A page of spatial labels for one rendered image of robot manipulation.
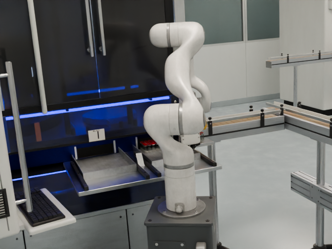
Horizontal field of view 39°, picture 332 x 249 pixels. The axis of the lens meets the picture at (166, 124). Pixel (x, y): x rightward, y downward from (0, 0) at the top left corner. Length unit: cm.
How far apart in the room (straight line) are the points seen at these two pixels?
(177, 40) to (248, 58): 615
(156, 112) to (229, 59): 620
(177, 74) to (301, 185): 152
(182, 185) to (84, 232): 97
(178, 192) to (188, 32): 64
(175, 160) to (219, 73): 611
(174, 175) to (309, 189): 141
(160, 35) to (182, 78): 23
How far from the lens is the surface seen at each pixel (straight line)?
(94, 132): 243
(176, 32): 190
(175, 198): 179
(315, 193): 296
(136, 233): 268
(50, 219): 202
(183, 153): 173
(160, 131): 171
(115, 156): 252
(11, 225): 195
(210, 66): 771
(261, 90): 824
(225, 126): 281
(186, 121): 169
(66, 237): 260
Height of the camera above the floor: 162
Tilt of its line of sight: 14 degrees down
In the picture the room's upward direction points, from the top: 4 degrees counter-clockwise
